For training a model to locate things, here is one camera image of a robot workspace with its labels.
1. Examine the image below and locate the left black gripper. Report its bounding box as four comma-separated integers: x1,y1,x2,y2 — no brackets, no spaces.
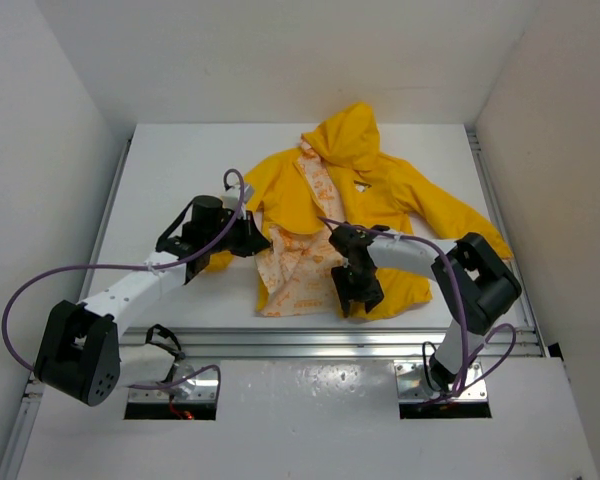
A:
205,207,270,257

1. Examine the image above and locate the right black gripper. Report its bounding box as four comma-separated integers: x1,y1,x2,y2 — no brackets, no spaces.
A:
333,263,384,314

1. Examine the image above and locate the yellow hooded jacket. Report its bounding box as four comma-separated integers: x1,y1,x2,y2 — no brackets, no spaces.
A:
202,101,514,321

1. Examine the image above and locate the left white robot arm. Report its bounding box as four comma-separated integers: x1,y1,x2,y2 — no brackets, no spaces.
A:
33,192,270,406

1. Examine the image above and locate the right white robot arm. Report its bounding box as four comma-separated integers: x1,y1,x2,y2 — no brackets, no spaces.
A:
328,221,522,404

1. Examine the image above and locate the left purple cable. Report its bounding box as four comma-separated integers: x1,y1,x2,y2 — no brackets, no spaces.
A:
1,168,248,392

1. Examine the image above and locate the purple cable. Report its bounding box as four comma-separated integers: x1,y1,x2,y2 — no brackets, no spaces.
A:
1,168,248,392
318,216,517,404

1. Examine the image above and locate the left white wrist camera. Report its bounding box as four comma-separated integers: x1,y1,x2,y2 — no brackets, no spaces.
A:
221,183,255,209

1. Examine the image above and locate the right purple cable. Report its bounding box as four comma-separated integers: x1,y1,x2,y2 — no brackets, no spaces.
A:
318,216,517,404

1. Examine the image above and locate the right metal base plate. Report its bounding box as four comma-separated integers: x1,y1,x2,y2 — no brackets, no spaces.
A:
394,361,489,404

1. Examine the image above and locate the metal base plate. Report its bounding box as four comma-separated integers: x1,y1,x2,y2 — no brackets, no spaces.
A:
394,361,489,404
127,361,221,406

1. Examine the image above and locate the aluminium front rail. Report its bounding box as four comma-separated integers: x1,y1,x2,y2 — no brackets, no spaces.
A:
117,327,546,360

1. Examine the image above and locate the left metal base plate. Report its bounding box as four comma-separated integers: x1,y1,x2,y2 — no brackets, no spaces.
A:
127,361,221,406

